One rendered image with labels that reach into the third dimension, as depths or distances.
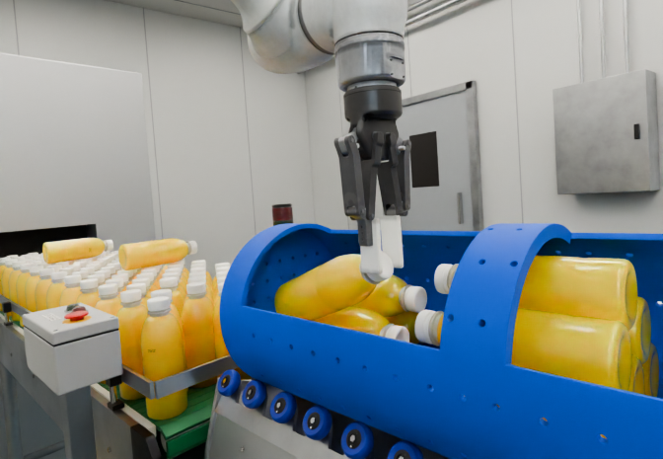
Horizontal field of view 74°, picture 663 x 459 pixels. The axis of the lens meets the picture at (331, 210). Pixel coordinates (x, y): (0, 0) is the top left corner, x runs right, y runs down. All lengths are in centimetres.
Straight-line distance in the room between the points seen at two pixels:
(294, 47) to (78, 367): 60
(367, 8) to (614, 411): 47
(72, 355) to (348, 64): 61
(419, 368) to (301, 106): 585
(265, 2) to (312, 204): 555
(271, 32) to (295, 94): 555
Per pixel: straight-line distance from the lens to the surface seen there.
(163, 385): 88
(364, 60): 56
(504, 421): 46
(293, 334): 61
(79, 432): 97
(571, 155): 377
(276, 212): 135
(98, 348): 85
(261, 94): 593
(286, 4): 67
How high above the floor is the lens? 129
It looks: 2 degrees down
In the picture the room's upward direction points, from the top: 4 degrees counter-clockwise
